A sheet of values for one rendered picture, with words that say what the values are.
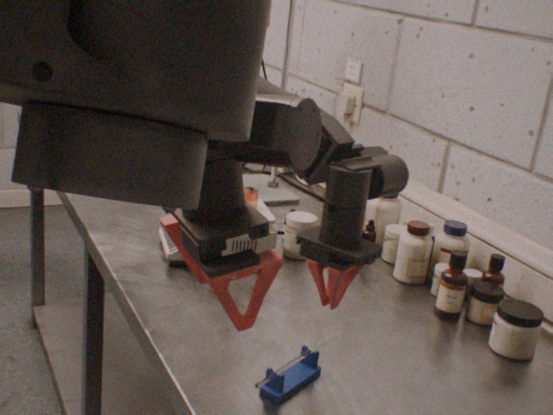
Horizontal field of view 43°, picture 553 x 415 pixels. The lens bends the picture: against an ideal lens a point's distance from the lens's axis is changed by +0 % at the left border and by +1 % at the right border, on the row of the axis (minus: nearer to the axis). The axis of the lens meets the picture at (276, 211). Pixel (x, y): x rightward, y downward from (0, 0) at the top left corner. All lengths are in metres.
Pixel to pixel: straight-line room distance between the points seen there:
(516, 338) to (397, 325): 0.18
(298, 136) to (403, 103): 1.06
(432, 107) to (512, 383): 0.65
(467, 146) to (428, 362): 0.52
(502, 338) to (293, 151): 0.67
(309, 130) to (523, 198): 0.82
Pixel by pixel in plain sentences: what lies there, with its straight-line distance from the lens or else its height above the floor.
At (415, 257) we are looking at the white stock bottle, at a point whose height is 0.81.
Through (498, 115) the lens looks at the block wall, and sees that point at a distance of 1.37.
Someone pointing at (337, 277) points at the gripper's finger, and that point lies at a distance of 0.92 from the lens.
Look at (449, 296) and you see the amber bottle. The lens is 1.20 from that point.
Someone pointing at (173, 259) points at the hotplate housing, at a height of 0.76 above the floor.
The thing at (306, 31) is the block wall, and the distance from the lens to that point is 1.98.
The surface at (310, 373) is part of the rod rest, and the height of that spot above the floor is 0.76.
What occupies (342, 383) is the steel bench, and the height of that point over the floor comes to 0.75.
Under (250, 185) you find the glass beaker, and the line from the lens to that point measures 1.28.
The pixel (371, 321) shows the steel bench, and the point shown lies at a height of 0.75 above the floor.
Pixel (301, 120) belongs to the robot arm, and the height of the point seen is 1.17.
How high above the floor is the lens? 1.28
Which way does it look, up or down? 19 degrees down
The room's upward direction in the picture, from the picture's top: 6 degrees clockwise
